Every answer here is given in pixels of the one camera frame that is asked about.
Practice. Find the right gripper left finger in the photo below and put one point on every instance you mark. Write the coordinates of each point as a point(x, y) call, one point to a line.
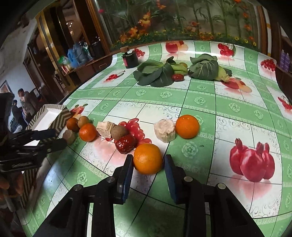
point(123, 176)

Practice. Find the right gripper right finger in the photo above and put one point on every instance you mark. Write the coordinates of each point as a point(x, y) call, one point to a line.
point(179, 184)

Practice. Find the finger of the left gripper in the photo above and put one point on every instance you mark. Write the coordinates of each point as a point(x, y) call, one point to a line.
point(31, 135)
point(42, 149)

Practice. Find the dark orange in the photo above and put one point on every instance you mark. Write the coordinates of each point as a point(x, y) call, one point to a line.
point(72, 124)

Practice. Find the orange tangerine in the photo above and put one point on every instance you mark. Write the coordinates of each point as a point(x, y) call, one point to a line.
point(88, 132)

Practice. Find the striped white tray box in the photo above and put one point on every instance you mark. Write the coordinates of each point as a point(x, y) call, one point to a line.
point(50, 116)

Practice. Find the red jujube date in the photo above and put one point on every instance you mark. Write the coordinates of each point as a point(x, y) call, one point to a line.
point(125, 144)

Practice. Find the brown round fruit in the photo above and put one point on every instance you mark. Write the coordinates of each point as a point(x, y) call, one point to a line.
point(118, 131)

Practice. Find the left hand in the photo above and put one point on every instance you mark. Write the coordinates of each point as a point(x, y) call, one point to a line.
point(13, 182)

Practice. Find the seated person dark coat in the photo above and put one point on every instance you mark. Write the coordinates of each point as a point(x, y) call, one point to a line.
point(18, 118)

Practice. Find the seated person grey coat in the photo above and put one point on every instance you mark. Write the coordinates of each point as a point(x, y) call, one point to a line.
point(28, 104)

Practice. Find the tan round longan fruit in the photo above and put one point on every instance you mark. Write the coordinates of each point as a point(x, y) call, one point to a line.
point(82, 121)

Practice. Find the beige sponge cake block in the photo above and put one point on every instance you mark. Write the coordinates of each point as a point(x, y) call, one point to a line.
point(104, 128)

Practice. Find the small orange far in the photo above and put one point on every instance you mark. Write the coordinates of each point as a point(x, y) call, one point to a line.
point(187, 126)

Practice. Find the wooden sideboard cabinet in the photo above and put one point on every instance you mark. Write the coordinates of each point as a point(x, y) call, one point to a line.
point(76, 77)

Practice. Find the blue thermos jug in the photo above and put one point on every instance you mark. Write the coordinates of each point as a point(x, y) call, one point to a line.
point(73, 62)

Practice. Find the green fruit print tablecloth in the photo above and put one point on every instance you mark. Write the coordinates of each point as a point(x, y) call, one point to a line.
point(251, 107)

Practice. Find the grey blue kettle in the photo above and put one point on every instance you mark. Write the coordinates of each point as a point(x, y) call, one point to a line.
point(79, 54)

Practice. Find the green leafy vegetable left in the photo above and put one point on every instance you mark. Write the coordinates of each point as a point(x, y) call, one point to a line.
point(158, 74)

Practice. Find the green leafy vegetable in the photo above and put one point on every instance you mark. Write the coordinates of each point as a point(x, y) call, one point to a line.
point(158, 74)
point(206, 67)

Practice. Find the dark jar with lid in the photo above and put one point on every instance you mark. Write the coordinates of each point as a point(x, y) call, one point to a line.
point(130, 59)

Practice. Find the small red tomato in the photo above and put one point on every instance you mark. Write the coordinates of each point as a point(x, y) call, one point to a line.
point(177, 77)

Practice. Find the green leafy vegetable right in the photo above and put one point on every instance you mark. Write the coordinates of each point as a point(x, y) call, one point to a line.
point(206, 67)

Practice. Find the purple bottles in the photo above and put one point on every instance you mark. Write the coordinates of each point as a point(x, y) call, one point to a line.
point(284, 61)

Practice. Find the framed wall painting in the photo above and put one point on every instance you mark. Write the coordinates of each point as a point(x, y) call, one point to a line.
point(5, 88)

